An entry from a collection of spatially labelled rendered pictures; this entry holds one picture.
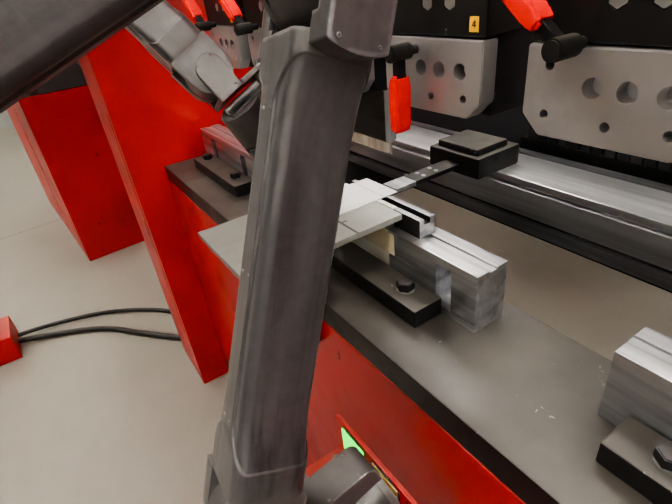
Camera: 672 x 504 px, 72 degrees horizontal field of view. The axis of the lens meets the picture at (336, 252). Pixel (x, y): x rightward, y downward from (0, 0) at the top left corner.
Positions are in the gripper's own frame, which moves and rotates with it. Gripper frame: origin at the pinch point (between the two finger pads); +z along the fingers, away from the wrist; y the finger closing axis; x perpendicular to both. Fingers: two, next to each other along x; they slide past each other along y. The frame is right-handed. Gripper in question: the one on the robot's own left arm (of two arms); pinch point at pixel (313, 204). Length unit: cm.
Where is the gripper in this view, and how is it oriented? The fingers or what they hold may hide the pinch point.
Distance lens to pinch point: 73.6
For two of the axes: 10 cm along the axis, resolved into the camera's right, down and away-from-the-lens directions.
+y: -5.5, -3.9, 7.4
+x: -6.9, 7.1, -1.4
